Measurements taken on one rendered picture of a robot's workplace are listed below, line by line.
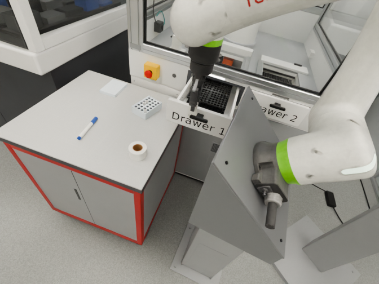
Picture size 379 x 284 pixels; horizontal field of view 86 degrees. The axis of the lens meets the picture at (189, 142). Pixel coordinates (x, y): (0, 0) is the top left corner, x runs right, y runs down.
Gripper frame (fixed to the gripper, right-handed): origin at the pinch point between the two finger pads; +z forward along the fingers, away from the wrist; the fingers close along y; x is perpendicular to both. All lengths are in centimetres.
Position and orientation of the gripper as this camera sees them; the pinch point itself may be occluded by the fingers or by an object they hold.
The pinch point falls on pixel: (193, 109)
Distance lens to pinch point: 79.2
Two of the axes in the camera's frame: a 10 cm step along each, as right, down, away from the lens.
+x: 9.5, 3.0, -0.8
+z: -1.4, 6.5, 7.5
